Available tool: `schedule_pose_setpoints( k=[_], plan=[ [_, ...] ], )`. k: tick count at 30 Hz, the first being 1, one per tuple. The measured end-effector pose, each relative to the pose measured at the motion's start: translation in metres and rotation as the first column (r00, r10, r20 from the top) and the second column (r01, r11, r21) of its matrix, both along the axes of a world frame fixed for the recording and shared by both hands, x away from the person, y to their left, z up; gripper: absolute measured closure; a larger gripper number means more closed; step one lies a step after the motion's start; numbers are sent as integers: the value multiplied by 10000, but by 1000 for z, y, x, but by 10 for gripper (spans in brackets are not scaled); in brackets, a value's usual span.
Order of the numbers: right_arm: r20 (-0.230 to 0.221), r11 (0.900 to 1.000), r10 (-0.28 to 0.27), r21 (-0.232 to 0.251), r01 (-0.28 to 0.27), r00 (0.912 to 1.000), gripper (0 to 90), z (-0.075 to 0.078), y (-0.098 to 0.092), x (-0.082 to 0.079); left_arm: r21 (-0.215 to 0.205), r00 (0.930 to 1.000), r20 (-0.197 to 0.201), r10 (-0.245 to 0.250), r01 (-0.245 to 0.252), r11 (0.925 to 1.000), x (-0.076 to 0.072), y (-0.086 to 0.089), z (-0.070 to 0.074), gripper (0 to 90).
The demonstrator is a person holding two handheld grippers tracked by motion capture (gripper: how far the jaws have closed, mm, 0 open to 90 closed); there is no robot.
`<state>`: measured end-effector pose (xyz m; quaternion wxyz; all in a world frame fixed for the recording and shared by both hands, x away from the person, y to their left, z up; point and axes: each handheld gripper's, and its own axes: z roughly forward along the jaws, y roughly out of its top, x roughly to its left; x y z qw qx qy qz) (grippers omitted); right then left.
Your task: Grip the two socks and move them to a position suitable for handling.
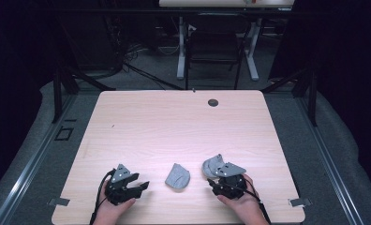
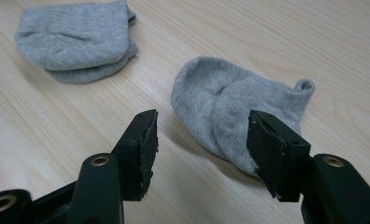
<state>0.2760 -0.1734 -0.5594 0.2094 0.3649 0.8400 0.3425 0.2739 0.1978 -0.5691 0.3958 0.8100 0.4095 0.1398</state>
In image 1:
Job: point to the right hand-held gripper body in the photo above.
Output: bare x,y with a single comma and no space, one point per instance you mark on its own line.
232,184

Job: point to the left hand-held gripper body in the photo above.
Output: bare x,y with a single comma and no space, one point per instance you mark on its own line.
120,175

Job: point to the grey ankle sock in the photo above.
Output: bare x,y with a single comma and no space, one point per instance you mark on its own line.
178,177
210,165

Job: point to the person's right hand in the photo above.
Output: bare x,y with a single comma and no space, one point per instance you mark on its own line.
244,206

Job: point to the person's left hand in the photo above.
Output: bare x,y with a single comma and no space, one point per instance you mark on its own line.
110,211

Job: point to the dark round table grommet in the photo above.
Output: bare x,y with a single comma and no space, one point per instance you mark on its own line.
213,102

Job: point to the black metal stand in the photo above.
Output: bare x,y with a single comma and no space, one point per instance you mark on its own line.
57,93
311,93

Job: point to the white-legged desk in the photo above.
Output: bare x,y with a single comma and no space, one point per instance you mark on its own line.
181,47

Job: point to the black chair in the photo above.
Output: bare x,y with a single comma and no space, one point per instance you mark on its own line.
215,43

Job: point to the dark curtain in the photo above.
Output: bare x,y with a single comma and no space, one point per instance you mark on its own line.
15,78
352,78

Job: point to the grey metal table bracket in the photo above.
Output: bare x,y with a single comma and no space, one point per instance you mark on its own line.
299,202
58,202

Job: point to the aluminium floor rail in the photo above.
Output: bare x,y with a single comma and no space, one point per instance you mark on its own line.
330,175
27,175

